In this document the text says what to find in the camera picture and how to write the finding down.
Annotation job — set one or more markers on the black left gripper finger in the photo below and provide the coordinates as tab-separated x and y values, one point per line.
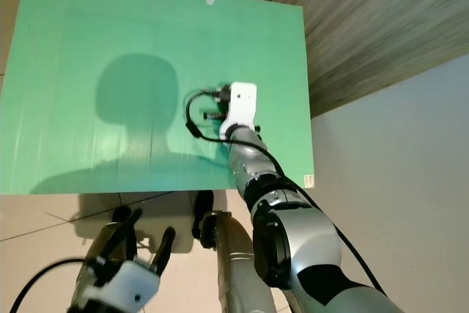
165	248
126	237

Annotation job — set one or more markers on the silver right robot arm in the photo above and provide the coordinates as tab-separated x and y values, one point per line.
300	247

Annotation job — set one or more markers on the small beige corner sticker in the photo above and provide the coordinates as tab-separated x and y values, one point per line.
308	179

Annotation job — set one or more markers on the light green board sheet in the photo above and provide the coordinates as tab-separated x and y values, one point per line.
58	108

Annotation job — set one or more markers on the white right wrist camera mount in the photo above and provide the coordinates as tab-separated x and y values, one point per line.
243	102

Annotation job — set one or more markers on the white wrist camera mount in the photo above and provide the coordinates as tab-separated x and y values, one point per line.
243	102
143	291

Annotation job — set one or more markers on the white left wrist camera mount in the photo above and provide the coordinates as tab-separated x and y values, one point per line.
143	291

